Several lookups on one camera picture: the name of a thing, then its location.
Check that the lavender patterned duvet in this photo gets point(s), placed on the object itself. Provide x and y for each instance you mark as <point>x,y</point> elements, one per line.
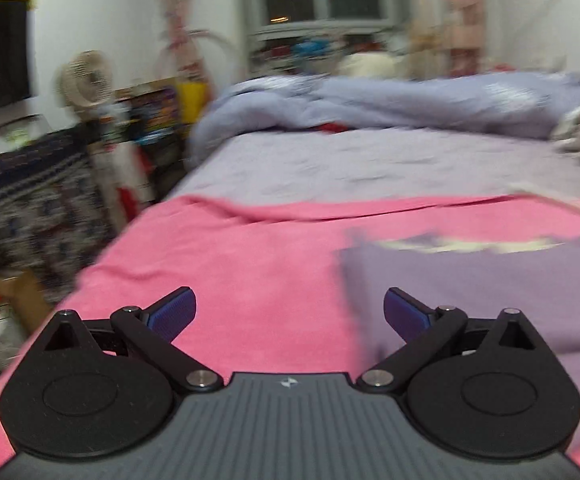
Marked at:
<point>518,104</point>

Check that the grey bed sheet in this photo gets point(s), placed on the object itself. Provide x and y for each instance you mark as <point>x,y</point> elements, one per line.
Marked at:
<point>272,168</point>

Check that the purple fleece garment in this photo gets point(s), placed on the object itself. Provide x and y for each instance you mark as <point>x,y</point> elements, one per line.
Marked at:
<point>541,278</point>

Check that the black wire basket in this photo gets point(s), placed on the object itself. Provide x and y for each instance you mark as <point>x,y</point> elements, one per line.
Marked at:
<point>16,133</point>

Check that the colourful toy box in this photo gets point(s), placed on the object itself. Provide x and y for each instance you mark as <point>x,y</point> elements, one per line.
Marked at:
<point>153,114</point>

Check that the cream pillow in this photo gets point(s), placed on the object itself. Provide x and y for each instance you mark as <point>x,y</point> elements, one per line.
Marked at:
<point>368,65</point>

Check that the cardboard box on floor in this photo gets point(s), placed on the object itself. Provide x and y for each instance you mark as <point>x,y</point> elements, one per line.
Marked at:
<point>21,289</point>

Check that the pink curtain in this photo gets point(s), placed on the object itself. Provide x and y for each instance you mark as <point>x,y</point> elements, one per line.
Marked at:
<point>464,29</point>
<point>177,15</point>

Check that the pink hula hoop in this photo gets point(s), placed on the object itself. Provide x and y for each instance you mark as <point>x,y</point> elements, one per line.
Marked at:
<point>187,49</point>

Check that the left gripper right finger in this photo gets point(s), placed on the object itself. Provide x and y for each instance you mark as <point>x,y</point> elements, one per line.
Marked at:
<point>485,388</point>

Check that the pink fleece blanket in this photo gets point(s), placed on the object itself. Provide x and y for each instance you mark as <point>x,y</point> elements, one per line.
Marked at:
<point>274,321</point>

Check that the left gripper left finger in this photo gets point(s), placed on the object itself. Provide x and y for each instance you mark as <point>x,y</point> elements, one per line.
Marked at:
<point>93,388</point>

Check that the left pink curtain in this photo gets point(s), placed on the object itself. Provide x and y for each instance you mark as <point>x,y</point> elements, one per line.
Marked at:
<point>177,15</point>

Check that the beige desk fan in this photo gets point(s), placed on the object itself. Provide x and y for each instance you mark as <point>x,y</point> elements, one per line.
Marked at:
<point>86,82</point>

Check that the yellow shopping bag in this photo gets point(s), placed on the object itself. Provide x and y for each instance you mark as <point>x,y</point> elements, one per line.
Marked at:
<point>193,96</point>

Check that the right pink curtain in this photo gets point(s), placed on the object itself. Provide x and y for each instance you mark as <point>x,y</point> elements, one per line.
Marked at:
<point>464,29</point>

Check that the patterned cloth covered cabinet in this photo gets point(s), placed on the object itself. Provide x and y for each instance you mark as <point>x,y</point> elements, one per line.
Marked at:
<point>53,221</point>

